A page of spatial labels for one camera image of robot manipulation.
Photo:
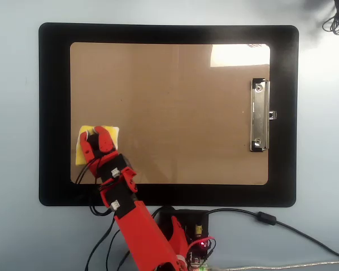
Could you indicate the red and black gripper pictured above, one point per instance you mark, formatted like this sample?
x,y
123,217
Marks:
x,y
113,165

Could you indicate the yellow sponge with black knob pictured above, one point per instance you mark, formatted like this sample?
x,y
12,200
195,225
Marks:
x,y
114,134

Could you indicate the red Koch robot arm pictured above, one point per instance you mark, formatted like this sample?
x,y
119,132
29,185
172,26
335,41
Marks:
x,y
141,231

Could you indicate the black rectangular desk mat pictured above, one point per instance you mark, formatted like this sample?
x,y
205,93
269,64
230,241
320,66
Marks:
x,y
53,84

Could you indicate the brown hardboard clipboard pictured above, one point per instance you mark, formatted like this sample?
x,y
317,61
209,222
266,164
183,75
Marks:
x,y
169,98

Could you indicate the black base with controller board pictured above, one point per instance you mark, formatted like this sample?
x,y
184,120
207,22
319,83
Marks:
x,y
199,226

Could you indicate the silver metal clipboard clip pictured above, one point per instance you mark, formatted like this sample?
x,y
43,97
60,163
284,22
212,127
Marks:
x,y
259,118

